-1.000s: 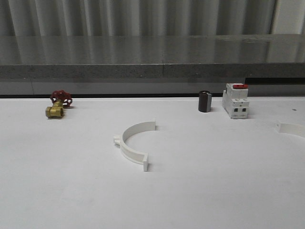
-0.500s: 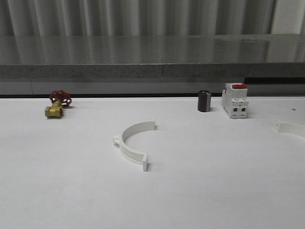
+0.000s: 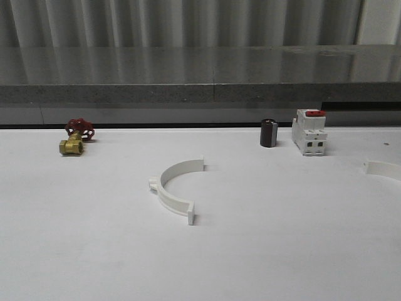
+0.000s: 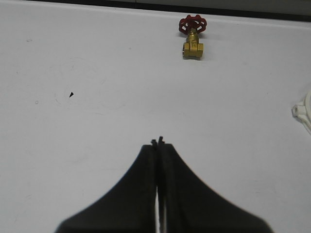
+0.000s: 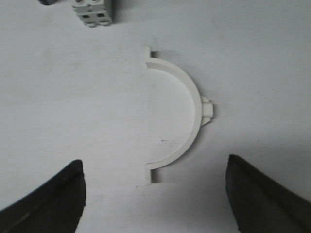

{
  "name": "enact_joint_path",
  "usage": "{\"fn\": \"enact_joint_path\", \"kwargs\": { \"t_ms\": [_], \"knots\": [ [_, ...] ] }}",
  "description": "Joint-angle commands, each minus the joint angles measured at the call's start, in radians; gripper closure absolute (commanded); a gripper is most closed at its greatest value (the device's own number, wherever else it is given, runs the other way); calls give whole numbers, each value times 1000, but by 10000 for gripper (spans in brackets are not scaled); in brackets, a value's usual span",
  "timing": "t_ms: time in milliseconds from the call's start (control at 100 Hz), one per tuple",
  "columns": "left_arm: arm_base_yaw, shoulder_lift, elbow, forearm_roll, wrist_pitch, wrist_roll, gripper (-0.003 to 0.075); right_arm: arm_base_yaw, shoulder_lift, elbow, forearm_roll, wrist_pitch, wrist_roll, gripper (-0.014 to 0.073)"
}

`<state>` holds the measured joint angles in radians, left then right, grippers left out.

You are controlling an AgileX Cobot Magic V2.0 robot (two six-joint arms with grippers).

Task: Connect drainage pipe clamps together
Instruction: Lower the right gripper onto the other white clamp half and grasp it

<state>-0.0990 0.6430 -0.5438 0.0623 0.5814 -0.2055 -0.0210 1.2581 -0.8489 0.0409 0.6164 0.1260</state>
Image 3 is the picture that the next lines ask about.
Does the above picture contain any white half pipe clamp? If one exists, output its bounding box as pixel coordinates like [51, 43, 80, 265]
[148, 156, 205, 225]
[363, 161, 401, 181]

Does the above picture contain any dark cylindrical capacitor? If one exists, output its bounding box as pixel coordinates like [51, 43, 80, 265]
[260, 119, 278, 148]

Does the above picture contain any brass valve red handwheel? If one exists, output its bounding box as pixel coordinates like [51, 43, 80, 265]
[59, 118, 95, 156]

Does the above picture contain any grey stone counter ledge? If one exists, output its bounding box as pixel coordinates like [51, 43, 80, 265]
[0, 45, 401, 126]

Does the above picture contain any grey pleated curtain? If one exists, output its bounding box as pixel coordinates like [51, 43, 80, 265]
[0, 0, 401, 48]

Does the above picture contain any white circuit breaker red switch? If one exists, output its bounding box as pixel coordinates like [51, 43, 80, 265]
[292, 109, 328, 156]

